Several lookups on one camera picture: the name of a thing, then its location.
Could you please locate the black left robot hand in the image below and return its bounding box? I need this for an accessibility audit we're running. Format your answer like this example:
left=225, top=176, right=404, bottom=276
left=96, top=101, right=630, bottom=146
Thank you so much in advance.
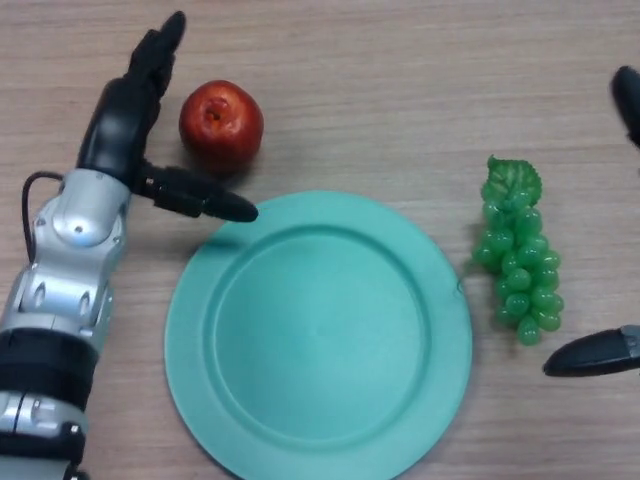
left=75, top=10, right=260, bottom=223

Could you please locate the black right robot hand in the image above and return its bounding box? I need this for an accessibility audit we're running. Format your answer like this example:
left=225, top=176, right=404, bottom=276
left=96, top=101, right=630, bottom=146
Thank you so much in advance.
left=543, top=65, right=640, bottom=379

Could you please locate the red apple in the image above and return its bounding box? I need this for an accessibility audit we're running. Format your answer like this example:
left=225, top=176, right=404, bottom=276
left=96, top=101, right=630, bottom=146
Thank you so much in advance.
left=178, top=79, right=265, bottom=174

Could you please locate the green round plate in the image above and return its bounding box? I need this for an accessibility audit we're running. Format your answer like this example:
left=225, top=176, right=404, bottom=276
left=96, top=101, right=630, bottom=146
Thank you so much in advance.
left=164, top=190, right=474, bottom=480

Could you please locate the green plastic grape bunch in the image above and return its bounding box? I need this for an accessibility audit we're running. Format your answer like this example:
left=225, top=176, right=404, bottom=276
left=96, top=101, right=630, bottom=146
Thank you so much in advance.
left=467, top=154, right=565, bottom=347

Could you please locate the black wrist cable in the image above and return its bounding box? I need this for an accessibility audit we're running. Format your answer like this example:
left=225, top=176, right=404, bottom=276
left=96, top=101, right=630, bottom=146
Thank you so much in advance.
left=20, top=171, right=66, bottom=266

